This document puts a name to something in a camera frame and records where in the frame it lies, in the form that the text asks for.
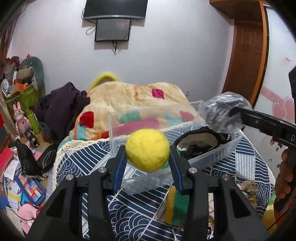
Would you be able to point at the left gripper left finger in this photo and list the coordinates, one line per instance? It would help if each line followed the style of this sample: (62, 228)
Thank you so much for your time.
(61, 217)

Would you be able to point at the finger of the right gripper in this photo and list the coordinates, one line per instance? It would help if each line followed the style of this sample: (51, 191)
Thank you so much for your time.
(265, 123)

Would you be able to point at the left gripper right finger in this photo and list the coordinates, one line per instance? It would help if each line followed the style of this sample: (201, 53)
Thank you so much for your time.
(234, 216)

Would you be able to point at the yellow patterned scrunchie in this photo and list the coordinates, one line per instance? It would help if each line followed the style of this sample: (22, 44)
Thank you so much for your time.
(250, 191)

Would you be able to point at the green yellow sponge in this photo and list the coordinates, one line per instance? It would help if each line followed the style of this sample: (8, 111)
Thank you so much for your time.
(176, 208)

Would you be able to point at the grey item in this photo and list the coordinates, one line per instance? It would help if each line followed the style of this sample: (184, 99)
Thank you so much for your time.
(216, 112)

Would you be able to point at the black lace garment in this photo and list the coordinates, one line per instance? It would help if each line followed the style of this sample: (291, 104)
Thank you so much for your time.
(197, 142)

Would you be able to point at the clear plastic storage bin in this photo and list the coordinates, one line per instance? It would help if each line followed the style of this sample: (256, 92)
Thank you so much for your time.
(183, 128)

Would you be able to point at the yellow felt ball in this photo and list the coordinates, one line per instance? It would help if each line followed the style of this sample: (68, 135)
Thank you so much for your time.
(147, 149)

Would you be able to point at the person's right hand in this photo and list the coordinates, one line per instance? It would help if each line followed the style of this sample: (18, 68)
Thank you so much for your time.
(284, 177)

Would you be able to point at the white sliding wardrobe door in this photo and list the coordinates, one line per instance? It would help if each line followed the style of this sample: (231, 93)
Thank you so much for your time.
(275, 96)

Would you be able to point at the colourful puzzle tray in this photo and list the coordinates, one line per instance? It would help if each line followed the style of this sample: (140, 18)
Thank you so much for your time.
(31, 188)

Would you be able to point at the black plastic bag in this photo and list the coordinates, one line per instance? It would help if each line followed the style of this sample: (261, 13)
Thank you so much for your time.
(32, 168)

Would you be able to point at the wooden wardrobe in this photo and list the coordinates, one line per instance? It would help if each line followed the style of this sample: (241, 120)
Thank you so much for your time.
(249, 49)

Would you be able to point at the black flashlight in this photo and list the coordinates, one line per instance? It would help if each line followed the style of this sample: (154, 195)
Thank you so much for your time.
(34, 142)

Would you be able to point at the red book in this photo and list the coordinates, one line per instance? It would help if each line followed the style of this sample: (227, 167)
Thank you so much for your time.
(5, 157)

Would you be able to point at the green bottle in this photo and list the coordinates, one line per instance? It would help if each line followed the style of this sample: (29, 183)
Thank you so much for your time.
(33, 122)

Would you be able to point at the pink rabbit toy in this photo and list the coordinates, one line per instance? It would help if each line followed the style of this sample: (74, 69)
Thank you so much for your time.
(22, 123)

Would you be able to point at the dark purple clothing pile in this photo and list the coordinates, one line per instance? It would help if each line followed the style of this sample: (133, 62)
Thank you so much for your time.
(56, 113)

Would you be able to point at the green cardboard box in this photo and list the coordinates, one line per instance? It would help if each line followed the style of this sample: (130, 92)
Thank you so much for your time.
(28, 98)

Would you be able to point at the beige patchwork fleece blanket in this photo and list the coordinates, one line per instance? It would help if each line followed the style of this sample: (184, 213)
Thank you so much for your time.
(157, 105)

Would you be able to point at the yellow fuzzy cushion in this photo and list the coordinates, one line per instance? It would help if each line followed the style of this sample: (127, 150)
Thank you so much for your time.
(103, 77)

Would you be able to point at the grey green neck pillow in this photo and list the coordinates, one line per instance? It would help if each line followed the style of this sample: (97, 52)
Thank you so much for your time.
(36, 71)

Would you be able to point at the small wall monitor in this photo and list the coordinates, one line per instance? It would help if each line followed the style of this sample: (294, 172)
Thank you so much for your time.
(110, 29)

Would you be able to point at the wall mounted black television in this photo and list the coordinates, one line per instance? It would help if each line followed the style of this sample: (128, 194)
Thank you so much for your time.
(130, 9)

